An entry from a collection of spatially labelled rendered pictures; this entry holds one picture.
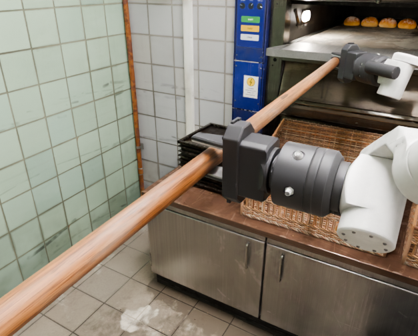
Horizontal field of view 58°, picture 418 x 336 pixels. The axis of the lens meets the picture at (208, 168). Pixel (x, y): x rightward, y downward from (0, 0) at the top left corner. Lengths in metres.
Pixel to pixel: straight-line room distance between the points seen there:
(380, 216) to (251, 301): 1.32
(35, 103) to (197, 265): 1.03
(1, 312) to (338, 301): 1.33
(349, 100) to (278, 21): 0.46
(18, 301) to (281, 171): 0.31
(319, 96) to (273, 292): 0.87
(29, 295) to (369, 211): 0.35
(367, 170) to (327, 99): 1.29
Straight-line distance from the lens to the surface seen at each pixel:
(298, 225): 1.47
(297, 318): 1.69
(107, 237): 0.40
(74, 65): 1.98
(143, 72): 2.22
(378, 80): 1.19
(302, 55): 1.45
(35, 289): 0.36
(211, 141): 0.53
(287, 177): 0.47
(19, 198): 1.92
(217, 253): 1.66
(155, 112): 2.24
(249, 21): 1.80
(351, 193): 0.47
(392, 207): 0.47
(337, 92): 1.75
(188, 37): 1.98
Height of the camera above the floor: 1.44
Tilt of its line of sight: 27 degrees down
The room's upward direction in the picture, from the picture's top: straight up
